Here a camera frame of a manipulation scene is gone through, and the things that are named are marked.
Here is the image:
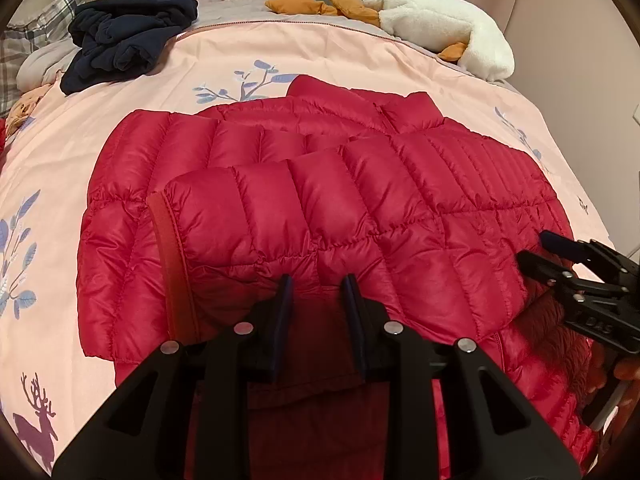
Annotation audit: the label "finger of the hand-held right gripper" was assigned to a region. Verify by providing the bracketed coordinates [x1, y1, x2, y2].
[516, 251, 576, 291]
[539, 230, 636, 281]

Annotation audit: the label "light grey cloth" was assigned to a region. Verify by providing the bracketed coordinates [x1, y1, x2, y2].
[16, 42, 76, 88]

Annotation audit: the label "person's right hand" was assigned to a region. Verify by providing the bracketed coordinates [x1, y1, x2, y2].
[590, 345, 640, 396]

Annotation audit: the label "pink printed duvet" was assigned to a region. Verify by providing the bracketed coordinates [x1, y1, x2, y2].
[0, 0, 616, 476]

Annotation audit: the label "white duck plush toy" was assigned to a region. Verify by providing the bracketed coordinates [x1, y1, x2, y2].
[265, 0, 516, 81]

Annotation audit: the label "plaid pillow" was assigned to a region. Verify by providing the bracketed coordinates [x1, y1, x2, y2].
[0, 0, 97, 111]

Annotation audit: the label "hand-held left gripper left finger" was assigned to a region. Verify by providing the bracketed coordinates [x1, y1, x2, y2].
[52, 274, 296, 480]

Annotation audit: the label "red puffer jacket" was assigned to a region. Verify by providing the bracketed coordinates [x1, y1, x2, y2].
[77, 75, 601, 480]

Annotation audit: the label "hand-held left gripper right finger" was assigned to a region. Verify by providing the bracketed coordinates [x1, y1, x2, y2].
[340, 274, 583, 480]

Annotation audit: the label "orange cloth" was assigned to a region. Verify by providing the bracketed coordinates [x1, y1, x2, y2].
[7, 84, 53, 128]

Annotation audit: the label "navy blue clothes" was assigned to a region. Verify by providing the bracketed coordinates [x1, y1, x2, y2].
[60, 0, 200, 95]

